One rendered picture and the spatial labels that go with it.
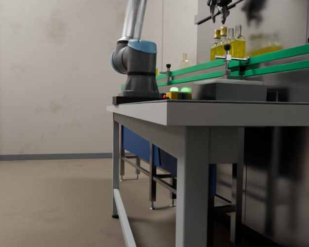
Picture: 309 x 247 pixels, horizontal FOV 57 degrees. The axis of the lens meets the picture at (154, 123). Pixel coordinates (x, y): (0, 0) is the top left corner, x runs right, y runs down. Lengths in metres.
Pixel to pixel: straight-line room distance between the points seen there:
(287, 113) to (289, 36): 0.99
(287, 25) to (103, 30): 3.15
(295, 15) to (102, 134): 3.21
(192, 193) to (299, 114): 0.20
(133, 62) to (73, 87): 3.03
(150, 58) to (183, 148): 0.74
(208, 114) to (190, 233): 0.19
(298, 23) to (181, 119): 1.08
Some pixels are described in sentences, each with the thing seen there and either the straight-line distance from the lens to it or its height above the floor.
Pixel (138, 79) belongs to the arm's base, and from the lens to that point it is 1.11.
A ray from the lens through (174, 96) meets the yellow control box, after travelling 1.58.
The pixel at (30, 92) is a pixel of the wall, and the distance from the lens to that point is 4.20.
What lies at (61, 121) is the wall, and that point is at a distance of 4.14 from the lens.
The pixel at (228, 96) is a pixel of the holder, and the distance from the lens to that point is 1.02.
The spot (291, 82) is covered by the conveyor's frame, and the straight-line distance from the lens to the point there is 1.14.
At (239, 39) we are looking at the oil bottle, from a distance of 1.46.
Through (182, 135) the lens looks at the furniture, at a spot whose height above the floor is 0.70.
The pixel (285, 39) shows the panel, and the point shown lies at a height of 1.05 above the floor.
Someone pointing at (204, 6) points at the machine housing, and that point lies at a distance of 2.12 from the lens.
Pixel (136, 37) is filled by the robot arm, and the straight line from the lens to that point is 1.29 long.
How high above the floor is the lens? 0.74
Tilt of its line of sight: 3 degrees down
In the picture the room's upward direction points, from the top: 1 degrees clockwise
